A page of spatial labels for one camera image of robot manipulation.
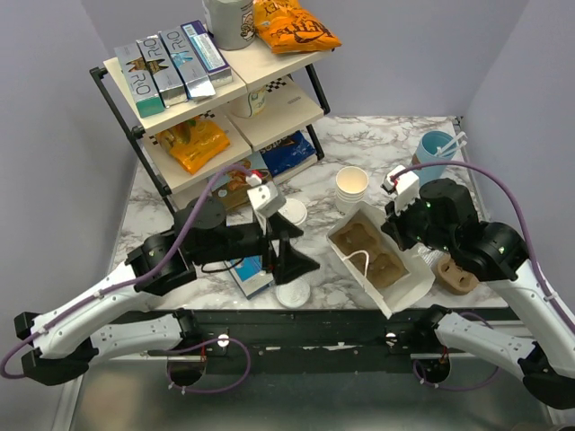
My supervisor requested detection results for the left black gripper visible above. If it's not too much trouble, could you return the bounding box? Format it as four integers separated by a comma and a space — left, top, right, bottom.
195, 210, 322, 285

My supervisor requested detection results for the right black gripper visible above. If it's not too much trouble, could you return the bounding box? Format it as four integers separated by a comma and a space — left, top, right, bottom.
381, 189, 456, 253

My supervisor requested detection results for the single white lid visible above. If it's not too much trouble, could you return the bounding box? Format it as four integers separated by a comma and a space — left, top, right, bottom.
279, 198, 307, 226

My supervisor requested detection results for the stack of white lids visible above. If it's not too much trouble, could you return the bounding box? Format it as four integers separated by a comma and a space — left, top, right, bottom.
276, 279, 311, 309

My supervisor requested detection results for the light blue paper bag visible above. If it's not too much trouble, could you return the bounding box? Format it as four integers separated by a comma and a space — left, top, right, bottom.
327, 202, 435, 318

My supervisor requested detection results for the single brown cup carrier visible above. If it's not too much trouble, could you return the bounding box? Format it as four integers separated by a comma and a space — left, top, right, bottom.
331, 218, 407, 290

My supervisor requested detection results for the stack of paper cups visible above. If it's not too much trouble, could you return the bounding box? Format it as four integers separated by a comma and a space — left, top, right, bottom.
335, 166, 369, 214

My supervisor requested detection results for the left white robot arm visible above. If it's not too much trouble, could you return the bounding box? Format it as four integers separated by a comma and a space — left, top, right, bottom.
14, 197, 320, 386

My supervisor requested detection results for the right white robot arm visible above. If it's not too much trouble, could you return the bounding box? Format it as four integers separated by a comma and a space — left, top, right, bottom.
381, 178, 574, 410

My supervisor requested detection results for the blue razor package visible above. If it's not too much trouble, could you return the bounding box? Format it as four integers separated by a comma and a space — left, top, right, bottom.
225, 256, 274, 300

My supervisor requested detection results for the brown cardboard cup carrier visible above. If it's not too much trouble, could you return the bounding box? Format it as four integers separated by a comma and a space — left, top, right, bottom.
436, 254, 479, 295

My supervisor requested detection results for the blue cup with stirrers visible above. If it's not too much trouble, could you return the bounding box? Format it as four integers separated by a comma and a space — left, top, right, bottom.
411, 130, 466, 186

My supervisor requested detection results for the blue chip bag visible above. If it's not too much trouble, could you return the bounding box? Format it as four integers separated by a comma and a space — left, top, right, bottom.
260, 131, 316, 177

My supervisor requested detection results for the black and cream shelf rack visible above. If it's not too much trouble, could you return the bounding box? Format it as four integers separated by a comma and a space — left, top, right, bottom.
90, 41, 331, 211

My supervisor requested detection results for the yellow snack bag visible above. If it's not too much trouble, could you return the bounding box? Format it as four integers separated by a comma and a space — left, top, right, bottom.
155, 117, 230, 174

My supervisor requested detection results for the white bowl on shelf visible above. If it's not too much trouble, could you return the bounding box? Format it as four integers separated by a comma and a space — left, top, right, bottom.
229, 86, 267, 119

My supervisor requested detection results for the purple and white box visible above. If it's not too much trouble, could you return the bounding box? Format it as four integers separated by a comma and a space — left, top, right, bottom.
181, 20, 234, 88

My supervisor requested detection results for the blue R.O carton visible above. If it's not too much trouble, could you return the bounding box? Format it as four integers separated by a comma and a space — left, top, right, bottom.
159, 27, 216, 100

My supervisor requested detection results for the silver R.O carton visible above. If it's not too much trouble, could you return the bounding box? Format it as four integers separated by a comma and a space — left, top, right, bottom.
137, 35, 188, 108

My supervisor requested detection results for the teal R.O carton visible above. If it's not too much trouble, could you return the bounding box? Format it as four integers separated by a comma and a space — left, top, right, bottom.
114, 42, 164, 118

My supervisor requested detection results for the orange chip bag top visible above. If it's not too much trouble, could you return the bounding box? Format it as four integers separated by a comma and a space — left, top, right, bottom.
253, 0, 341, 54

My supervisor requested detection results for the grey printed mug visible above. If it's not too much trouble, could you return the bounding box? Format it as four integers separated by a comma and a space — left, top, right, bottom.
202, 0, 255, 51

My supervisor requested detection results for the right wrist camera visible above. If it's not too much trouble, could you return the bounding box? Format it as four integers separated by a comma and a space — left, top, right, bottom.
381, 165, 420, 216

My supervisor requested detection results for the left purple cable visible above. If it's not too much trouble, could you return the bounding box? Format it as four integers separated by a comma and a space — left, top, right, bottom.
0, 163, 264, 395

